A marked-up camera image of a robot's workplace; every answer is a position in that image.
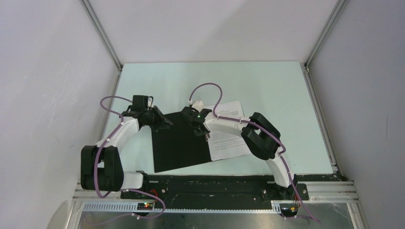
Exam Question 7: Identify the printed paper sheet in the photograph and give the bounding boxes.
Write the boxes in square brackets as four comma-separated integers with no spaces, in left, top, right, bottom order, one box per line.
[208,100,250,161]

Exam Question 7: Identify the red and black file folder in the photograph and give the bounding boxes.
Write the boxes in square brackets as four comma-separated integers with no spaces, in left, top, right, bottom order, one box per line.
[151,112,212,173]

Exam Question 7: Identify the left controller board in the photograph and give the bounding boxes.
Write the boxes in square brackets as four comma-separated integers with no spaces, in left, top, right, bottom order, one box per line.
[137,202,154,211]

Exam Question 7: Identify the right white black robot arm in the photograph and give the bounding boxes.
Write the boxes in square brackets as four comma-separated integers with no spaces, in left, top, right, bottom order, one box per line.
[181,106,297,199]

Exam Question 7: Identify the aluminium frame rail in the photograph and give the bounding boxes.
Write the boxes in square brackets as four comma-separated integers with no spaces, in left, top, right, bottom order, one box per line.
[73,182,360,214]

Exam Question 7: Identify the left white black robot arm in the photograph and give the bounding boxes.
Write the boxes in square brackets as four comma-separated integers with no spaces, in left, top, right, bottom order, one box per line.
[80,95,172,199]

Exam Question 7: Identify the right controller board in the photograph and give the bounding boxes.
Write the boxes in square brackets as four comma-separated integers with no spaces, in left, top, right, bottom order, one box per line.
[280,207,298,218]

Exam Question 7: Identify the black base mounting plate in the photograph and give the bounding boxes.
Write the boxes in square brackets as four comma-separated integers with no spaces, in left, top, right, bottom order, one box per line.
[120,175,301,200]

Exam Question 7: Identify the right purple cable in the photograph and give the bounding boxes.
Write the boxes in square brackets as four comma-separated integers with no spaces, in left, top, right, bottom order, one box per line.
[188,83,321,223]

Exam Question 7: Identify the controller board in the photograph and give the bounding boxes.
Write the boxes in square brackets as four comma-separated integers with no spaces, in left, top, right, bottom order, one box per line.
[137,202,154,211]
[280,207,298,218]

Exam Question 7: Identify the purple cable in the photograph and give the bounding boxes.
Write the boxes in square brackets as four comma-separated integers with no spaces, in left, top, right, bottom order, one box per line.
[94,96,166,220]
[188,83,321,223]

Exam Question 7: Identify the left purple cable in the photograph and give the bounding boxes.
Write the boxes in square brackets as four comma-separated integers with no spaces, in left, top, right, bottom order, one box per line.
[94,96,166,220]

